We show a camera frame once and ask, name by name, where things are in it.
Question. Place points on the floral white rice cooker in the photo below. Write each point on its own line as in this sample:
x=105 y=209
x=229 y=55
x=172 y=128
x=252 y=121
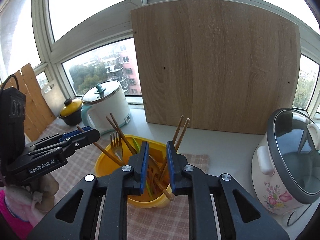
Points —
x=270 y=180

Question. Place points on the light wooden board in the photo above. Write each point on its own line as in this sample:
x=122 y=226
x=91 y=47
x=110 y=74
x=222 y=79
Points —
x=212 y=67

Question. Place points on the white cutting board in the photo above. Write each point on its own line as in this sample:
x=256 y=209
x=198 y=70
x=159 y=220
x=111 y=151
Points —
x=55 y=100

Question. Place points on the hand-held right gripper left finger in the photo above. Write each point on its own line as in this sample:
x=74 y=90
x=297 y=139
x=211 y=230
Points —
x=144 y=165

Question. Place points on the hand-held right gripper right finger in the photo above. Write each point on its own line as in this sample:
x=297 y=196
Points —
x=171 y=170

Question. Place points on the metal fork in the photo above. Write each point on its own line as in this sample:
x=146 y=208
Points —
x=117 y=148

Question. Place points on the person's left hand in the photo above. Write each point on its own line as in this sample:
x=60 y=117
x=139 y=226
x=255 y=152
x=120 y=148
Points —
x=47 y=190

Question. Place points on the red-tipped wooden chopstick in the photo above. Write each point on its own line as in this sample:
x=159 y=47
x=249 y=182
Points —
x=165 y=193
x=110 y=154
x=110 y=122
x=113 y=118
x=179 y=127
x=184 y=130

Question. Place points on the wooden plank panel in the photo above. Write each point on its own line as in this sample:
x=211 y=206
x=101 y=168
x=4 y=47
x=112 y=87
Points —
x=32 y=100

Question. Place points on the yellow plastic container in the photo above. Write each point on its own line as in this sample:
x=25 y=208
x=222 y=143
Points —
x=103 y=166

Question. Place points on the apartment building outside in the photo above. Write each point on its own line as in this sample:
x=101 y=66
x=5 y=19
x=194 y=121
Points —
x=125 y=62

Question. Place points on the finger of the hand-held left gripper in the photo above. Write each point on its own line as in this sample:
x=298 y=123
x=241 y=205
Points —
x=75 y=132
x=85 y=138

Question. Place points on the white window frame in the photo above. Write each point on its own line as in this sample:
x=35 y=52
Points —
x=100 y=32

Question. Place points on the pink plaid cloth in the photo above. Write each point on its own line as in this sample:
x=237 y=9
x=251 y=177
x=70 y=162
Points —
x=160 y=220

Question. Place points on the black pot with yellow lid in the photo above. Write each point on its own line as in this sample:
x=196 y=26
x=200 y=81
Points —
x=71 y=108

